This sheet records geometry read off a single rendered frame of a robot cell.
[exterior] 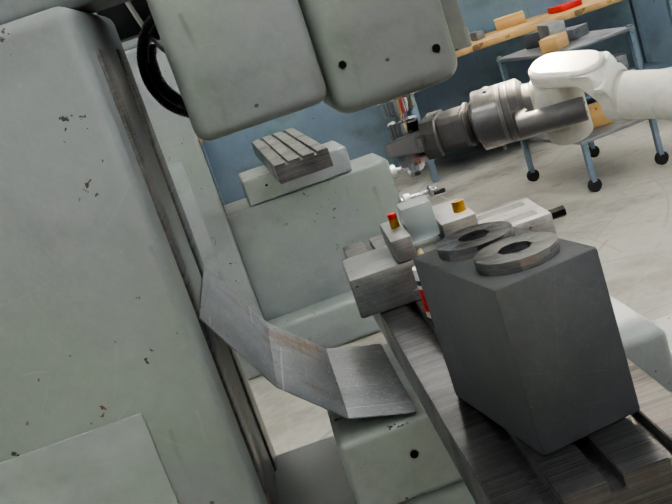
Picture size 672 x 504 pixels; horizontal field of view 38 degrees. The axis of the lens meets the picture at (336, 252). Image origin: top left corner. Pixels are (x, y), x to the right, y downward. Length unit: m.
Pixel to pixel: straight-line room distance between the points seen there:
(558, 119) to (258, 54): 0.42
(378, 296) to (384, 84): 0.40
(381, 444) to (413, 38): 0.57
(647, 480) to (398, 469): 0.51
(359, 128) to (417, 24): 6.68
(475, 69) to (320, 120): 1.35
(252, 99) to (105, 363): 0.40
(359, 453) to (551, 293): 0.50
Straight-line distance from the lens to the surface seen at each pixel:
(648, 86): 1.34
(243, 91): 1.31
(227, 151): 7.96
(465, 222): 1.58
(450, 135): 1.40
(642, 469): 0.97
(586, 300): 1.00
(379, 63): 1.34
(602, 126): 5.96
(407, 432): 1.39
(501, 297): 0.96
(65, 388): 1.29
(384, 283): 1.58
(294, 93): 1.31
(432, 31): 1.36
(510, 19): 7.84
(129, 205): 1.22
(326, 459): 1.64
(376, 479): 1.41
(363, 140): 8.03
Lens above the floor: 1.46
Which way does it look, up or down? 14 degrees down
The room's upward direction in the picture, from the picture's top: 19 degrees counter-clockwise
